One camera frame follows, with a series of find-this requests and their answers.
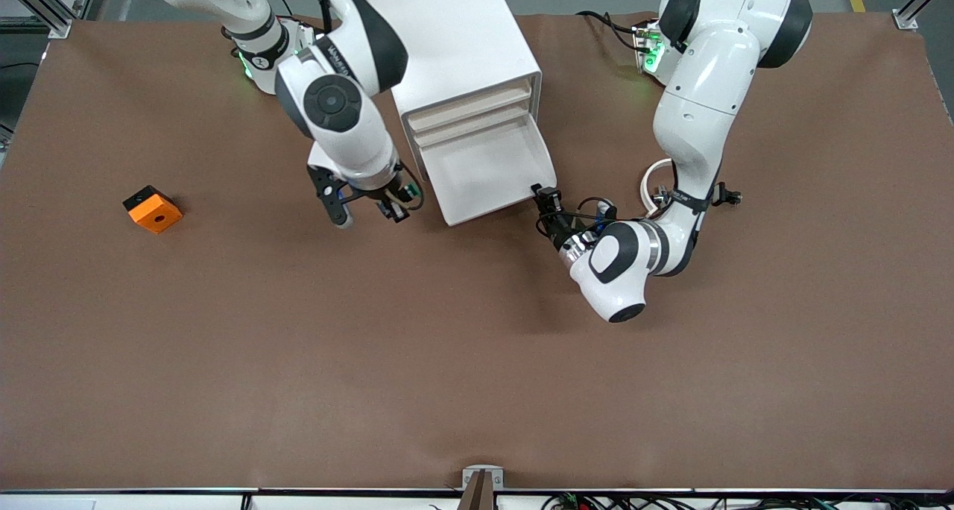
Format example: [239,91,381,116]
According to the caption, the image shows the white drawer cabinet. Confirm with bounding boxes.
[362,0,543,183]

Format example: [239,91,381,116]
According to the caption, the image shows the black base cable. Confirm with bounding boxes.
[575,10,657,52]

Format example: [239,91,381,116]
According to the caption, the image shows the white plastic drawer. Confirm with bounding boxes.
[407,82,534,132]
[414,115,558,227]
[411,101,534,149]

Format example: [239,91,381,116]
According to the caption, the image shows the aluminium frame profile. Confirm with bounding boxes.
[894,0,954,31]
[0,0,101,40]

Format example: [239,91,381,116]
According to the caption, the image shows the brown table mat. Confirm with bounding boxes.
[0,12,954,492]

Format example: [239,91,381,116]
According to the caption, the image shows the orange black block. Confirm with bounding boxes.
[122,185,183,235]

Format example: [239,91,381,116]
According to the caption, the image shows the brown support post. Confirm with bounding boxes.
[456,470,499,510]

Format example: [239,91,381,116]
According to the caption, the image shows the green push button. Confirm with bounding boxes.
[388,184,418,218]

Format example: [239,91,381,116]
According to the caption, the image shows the grey mount bracket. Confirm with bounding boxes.
[461,465,505,490]

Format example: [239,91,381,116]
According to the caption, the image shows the white curved plastic piece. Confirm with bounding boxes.
[639,159,676,220]

